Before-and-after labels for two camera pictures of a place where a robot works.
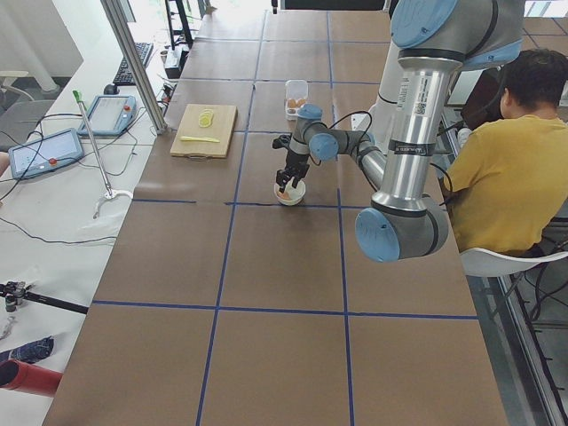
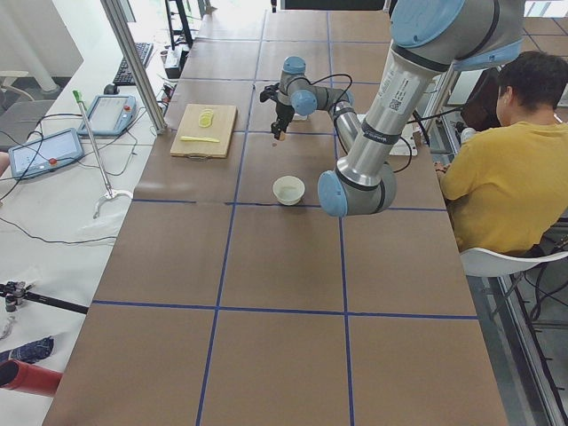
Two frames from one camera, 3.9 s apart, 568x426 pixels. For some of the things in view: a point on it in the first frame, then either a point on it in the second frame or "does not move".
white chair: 477,263 does not move
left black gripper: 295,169 to 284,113
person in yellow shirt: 507,180 does not move
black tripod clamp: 17,292 does not move
